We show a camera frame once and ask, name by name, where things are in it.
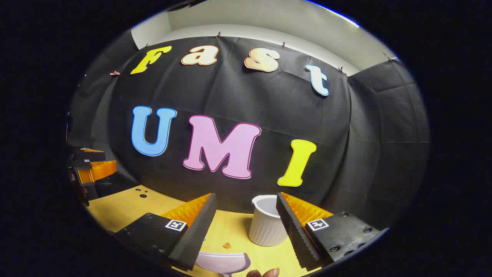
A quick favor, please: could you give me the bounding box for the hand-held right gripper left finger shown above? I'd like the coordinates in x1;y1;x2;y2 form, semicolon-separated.
113;193;217;271

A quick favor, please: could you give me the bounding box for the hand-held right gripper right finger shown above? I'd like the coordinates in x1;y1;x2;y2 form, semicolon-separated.
276;192;390;271

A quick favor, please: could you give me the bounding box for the white ribbed garbage bin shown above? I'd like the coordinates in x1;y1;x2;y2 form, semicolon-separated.
248;195;289;247

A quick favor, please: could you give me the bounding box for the lilac plastic dustpan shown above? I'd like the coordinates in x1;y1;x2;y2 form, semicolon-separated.
194;252;251;277

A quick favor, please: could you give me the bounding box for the yellow wooden desktop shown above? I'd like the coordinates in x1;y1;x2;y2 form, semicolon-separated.
86;185;335;277

